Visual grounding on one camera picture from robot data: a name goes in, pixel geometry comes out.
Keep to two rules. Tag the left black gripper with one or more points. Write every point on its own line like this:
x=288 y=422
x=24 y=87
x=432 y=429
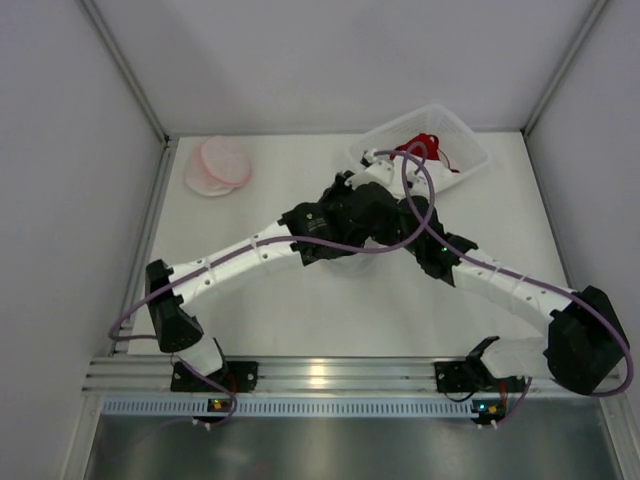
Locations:
x=379 y=226

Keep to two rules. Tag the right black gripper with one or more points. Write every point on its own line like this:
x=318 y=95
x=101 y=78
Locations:
x=426 y=247

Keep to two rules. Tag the blue trimmed mesh laundry bag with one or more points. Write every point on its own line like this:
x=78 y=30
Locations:
x=349 y=266

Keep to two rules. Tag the pink trimmed mesh laundry bag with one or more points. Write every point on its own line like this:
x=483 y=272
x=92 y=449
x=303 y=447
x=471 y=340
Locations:
x=216 y=167

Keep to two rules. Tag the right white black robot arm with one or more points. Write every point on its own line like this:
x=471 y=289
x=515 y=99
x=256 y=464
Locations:
x=578 y=340

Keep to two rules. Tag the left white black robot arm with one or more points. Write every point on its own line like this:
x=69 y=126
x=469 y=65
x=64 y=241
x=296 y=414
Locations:
x=298 y=238

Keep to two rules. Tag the white garment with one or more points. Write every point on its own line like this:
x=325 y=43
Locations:
x=441 y=176

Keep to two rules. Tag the red garment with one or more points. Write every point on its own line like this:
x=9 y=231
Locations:
x=427 y=148

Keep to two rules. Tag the white plastic basket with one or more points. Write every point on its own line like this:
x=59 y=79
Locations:
x=452 y=152

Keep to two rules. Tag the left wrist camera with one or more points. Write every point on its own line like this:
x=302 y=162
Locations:
x=376 y=169

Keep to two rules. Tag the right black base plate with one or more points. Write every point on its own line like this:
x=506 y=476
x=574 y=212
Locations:
x=460 y=376

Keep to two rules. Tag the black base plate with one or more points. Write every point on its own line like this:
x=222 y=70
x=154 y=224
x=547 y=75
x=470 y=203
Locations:
x=239 y=377
x=460 y=376

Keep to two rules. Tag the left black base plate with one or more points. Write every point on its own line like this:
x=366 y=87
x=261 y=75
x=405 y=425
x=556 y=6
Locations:
x=239 y=377

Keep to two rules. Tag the aluminium mounting rail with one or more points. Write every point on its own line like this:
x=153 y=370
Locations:
x=309 y=376

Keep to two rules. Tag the perforated white cable duct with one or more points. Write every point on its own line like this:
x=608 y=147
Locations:
x=298 y=407

